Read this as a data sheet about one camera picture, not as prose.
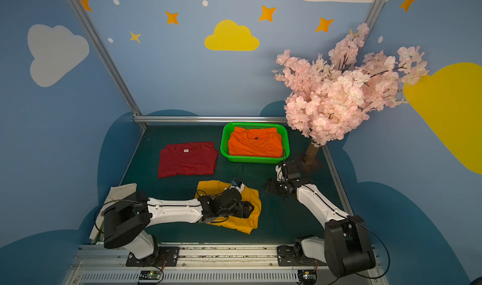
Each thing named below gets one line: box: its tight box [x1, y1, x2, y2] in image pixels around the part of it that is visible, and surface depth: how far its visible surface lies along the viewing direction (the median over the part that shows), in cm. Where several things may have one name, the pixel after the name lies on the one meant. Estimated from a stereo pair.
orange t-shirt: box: [227, 126, 284, 158], surface depth 110 cm
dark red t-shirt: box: [158, 141, 219, 178], surface depth 108 cm
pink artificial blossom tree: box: [274, 23, 430, 167], surface depth 59 cm
